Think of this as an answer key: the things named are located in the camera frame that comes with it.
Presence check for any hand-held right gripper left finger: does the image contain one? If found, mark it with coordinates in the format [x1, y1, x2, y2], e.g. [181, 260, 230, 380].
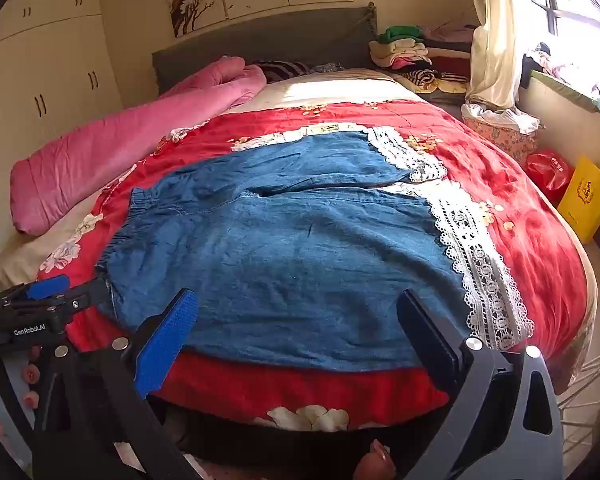
[32, 287, 201, 480]

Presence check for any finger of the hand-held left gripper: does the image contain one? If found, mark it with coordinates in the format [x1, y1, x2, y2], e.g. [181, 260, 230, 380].
[0, 274, 72, 311]
[55, 277, 113, 323]

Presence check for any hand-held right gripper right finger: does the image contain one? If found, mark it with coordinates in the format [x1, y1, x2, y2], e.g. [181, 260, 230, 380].
[396, 288, 565, 480]

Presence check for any blue denim pants lace trim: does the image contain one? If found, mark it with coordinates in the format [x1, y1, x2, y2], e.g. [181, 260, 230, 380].
[96, 130, 536, 373]

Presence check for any person's right hand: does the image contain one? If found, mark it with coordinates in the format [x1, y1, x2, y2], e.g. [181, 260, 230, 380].
[355, 439, 398, 480]

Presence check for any red floral blanket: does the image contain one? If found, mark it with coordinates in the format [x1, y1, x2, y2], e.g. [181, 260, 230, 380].
[35, 97, 588, 433]

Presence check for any pink quilt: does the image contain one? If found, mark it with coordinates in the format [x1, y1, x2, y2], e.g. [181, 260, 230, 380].
[10, 56, 267, 237]

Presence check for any red plastic bag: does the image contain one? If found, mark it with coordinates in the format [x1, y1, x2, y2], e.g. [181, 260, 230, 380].
[525, 149, 576, 205]

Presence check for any yellow cardboard box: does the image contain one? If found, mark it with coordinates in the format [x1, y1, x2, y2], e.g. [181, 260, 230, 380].
[557, 156, 600, 244]

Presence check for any cream wardrobe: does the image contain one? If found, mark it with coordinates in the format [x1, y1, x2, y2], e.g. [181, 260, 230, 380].
[0, 0, 126, 261]

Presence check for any white crumpled cloth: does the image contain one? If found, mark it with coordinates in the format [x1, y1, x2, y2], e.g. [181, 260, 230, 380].
[462, 101, 541, 135]

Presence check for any pile of folded clothes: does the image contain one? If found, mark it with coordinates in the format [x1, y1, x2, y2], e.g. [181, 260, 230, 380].
[369, 25, 473, 95]

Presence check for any striped pillow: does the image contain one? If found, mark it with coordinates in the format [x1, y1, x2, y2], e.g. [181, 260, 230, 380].
[252, 60, 313, 83]

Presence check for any clothes heap on windowsill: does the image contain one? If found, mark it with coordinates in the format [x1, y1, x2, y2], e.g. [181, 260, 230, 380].
[522, 42, 600, 128]

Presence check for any grey upholstered headboard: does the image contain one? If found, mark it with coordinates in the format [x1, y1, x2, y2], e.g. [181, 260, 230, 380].
[151, 4, 378, 95]

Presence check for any cream curtain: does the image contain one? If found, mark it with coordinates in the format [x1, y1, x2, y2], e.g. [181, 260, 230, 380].
[466, 0, 531, 111]

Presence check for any white wire rack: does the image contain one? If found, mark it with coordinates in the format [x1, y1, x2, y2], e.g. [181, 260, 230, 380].
[555, 345, 600, 461]

